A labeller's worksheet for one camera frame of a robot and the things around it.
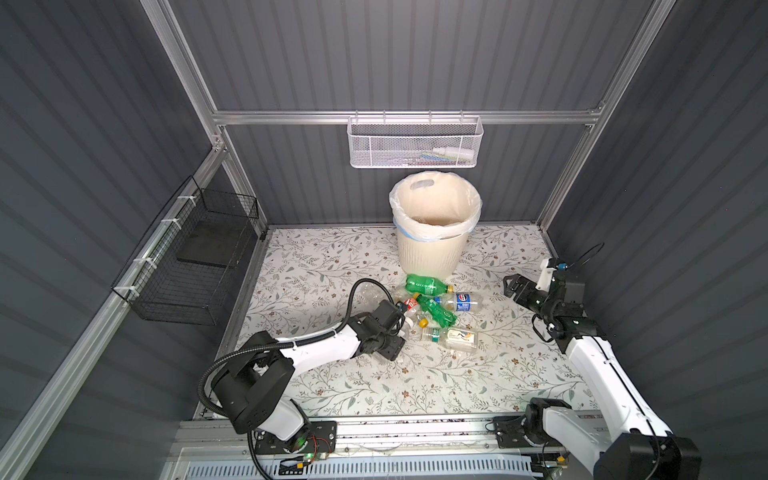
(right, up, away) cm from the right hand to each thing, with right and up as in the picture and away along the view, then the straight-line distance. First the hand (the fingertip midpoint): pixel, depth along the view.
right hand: (521, 285), depth 82 cm
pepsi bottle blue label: (-16, -7, +12) cm, 21 cm away
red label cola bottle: (-30, -7, +9) cm, 32 cm away
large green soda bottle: (-25, -2, +15) cm, 29 cm away
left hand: (-36, -17, +5) cm, 40 cm away
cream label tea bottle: (-17, -16, +3) cm, 23 cm away
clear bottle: (-44, -5, +15) cm, 47 cm away
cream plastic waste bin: (-21, +23, +22) cm, 39 cm away
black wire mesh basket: (-87, +5, -9) cm, 88 cm away
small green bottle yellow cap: (-22, -9, +9) cm, 26 cm away
